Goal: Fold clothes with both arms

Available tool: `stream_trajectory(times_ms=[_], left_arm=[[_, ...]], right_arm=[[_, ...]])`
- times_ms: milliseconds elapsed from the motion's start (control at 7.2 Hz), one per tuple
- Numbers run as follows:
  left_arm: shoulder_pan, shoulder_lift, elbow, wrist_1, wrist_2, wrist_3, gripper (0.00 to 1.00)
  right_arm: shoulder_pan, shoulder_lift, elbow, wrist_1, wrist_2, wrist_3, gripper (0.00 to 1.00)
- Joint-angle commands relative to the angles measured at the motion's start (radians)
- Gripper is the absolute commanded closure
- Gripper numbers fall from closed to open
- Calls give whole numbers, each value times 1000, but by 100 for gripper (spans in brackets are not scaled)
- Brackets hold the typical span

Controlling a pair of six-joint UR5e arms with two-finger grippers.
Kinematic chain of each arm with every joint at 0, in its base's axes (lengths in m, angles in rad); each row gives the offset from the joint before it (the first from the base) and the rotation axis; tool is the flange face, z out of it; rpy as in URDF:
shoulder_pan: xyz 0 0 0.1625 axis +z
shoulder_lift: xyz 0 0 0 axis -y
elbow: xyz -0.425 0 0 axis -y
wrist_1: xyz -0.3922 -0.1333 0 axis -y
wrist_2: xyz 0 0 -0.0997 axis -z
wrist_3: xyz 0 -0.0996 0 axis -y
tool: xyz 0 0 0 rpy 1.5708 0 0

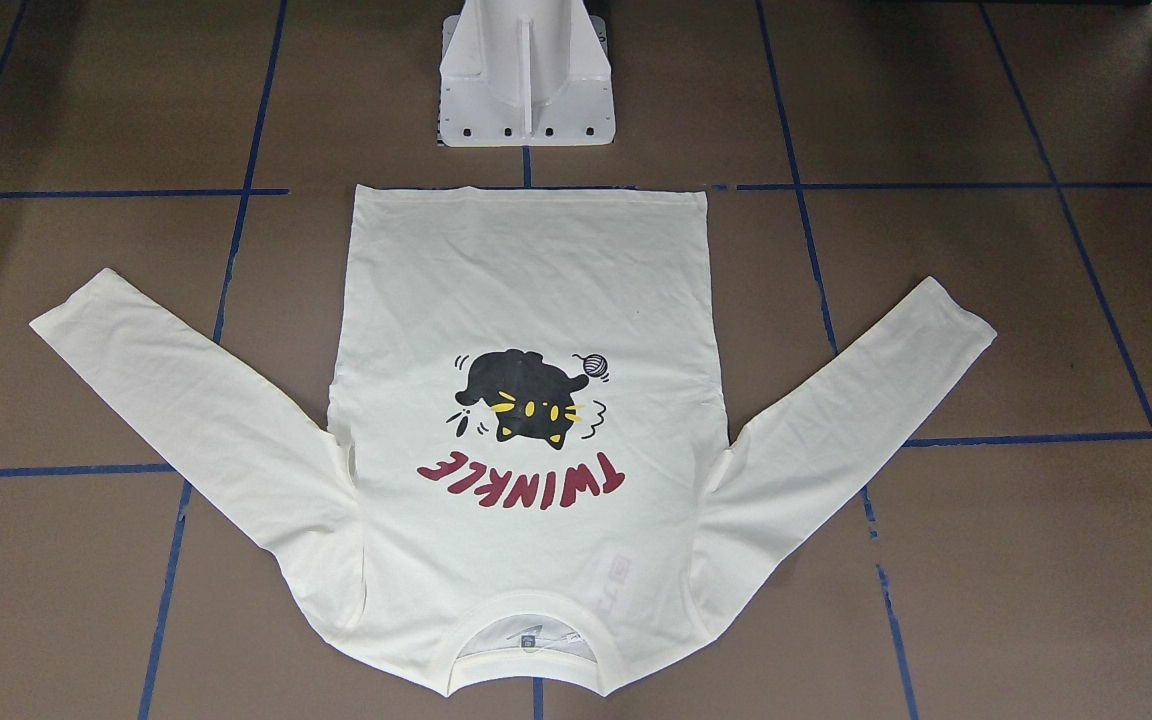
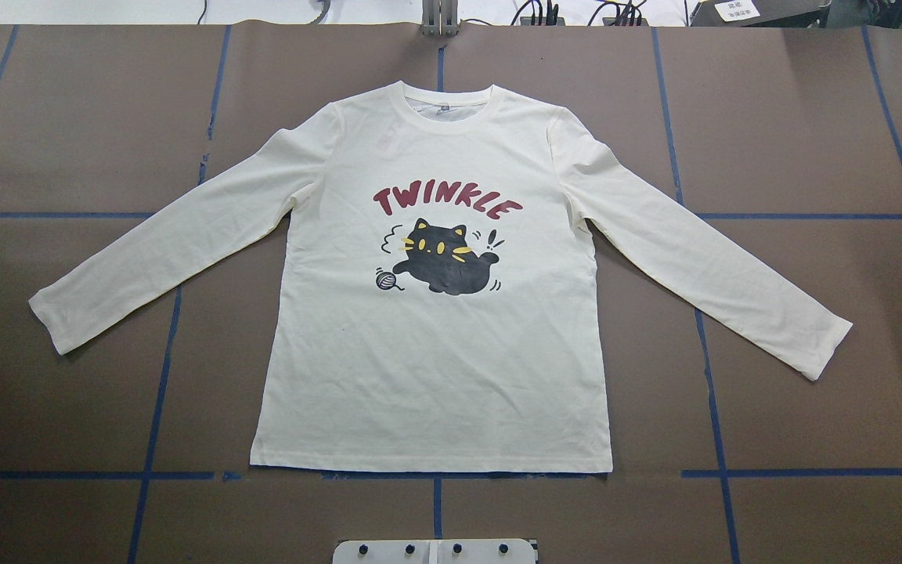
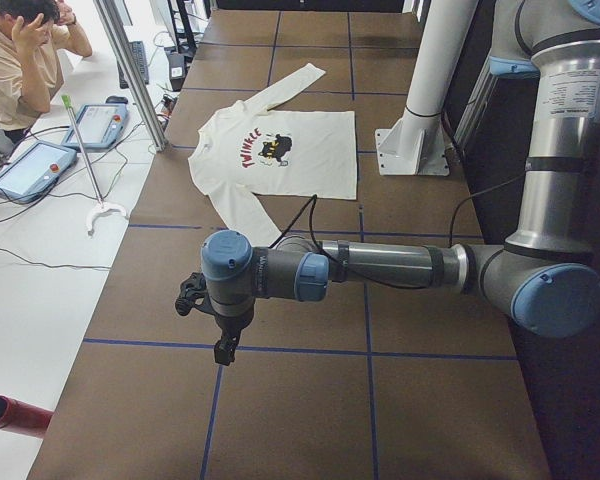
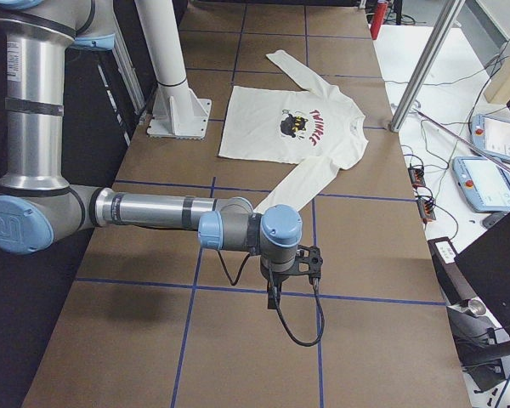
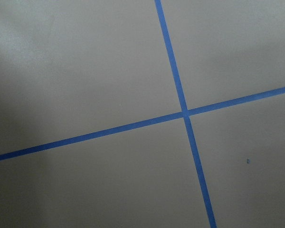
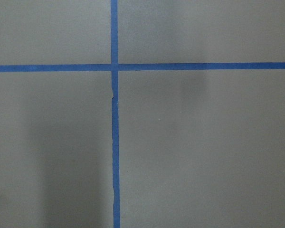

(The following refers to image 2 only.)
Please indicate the cream long-sleeve cat shirt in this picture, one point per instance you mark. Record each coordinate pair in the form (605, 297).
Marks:
(438, 304)

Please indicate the black box with label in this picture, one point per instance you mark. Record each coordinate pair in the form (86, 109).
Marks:
(776, 14)

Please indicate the grey aluminium post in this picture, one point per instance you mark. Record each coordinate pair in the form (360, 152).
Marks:
(440, 18)

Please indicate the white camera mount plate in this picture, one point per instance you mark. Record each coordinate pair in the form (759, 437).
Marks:
(469, 550)

